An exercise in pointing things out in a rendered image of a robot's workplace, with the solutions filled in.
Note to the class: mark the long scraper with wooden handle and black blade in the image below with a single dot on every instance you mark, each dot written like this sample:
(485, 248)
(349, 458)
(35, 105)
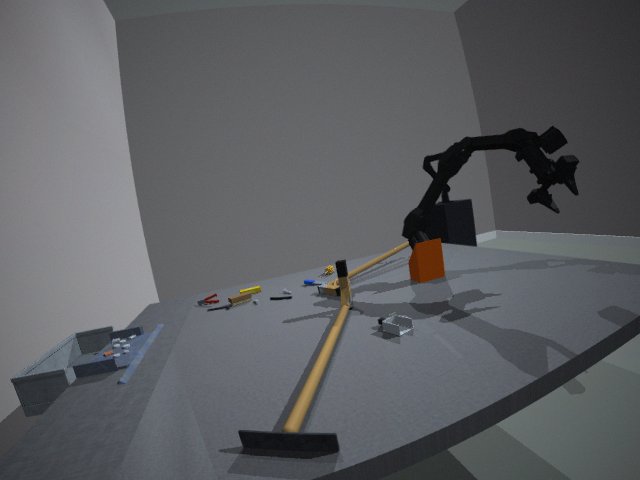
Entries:
(289, 438)

